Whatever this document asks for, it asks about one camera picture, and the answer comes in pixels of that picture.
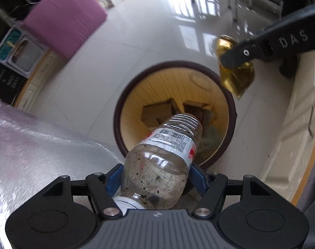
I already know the clear plastic bottle red label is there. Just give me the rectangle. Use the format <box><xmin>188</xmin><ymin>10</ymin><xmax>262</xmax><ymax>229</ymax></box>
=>
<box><xmin>113</xmin><ymin>113</ymin><xmax>203</xmax><ymax>214</ymax></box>

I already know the brown cardboard box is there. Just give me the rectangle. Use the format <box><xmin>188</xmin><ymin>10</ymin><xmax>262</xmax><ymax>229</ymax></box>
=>
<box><xmin>141</xmin><ymin>98</ymin><xmax>181</xmax><ymax>131</ymax></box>

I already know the gold foil wrapper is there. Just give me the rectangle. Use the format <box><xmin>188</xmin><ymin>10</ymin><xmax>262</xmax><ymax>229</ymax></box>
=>
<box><xmin>215</xmin><ymin>35</ymin><xmax>255</xmax><ymax>99</ymax></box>

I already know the yellow plastic trash bin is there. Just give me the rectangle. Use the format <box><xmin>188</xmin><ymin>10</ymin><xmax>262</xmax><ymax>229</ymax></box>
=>
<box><xmin>113</xmin><ymin>61</ymin><xmax>237</xmax><ymax>170</ymax></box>

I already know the pink cartoon tablecloth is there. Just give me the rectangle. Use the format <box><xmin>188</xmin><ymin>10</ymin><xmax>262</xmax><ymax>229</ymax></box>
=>
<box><xmin>0</xmin><ymin>100</ymin><xmax>124</xmax><ymax>248</ymax></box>

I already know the black have a nice day board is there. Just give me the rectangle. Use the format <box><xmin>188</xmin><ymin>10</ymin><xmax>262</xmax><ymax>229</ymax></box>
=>
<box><xmin>0</xmin><ymin>63</ymin><xmax>26</xmax><ymax>105</ymax></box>

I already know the poison sign pet cage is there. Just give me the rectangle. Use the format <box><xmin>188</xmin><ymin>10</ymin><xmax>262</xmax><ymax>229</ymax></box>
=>
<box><xmin>0</xmin><ymin>25</ymin><xmax>48</xmax><ymax>79</ymax></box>

